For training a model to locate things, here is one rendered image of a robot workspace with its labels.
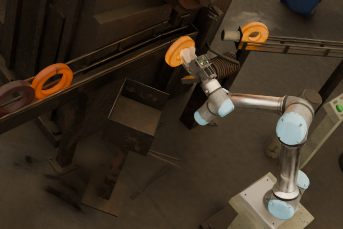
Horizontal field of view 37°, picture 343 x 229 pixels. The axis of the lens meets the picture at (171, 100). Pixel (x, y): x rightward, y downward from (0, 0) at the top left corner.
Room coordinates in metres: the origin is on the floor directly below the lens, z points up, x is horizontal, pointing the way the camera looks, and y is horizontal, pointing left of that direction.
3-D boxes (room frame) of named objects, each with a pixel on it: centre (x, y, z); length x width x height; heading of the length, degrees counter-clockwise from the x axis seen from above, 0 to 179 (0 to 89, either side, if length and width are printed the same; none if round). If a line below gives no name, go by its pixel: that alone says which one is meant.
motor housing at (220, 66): (2.31, -0.17, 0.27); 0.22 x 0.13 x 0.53; 150
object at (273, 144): (2.36, -0.71, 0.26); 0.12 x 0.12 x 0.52
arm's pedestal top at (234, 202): (1.68, -0.68, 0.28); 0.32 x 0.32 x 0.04; 59
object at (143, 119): (1.52, 0.11, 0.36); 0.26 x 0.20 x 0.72; 5
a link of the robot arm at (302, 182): (1.68, -0.68, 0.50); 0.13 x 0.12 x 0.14; 167
